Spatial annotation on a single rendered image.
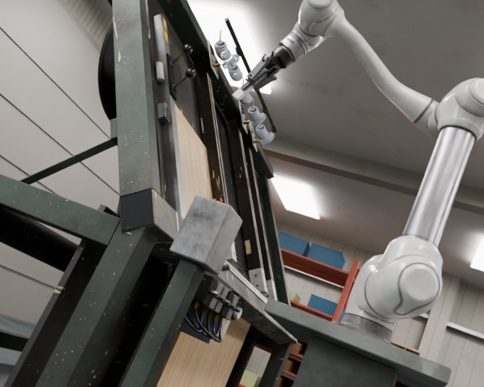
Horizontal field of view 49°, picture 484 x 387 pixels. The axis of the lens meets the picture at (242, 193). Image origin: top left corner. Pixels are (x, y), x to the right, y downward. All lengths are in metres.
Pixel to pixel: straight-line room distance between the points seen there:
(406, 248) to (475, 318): 8.42
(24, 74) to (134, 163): 3.84
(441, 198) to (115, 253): 0.94
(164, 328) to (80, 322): 0.24
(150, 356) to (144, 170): 0.54
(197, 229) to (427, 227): 0.64
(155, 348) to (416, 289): 0.69
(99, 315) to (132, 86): 0.75
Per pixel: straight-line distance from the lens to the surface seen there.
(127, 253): 1.55
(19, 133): 5.52
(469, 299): 9.96
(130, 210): 1.59
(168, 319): 1.47
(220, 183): 2.37
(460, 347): 9.80
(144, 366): 1.48
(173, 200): 1.84
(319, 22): 1.75
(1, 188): 1.90
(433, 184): 1.61
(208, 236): 1.46
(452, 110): 1.72
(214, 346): 2.96
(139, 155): 1.66
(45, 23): 5.54
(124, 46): 1.95
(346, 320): 1.67
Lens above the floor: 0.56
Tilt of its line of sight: 16 degrees up
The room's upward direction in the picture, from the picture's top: 24 degrees clockwise
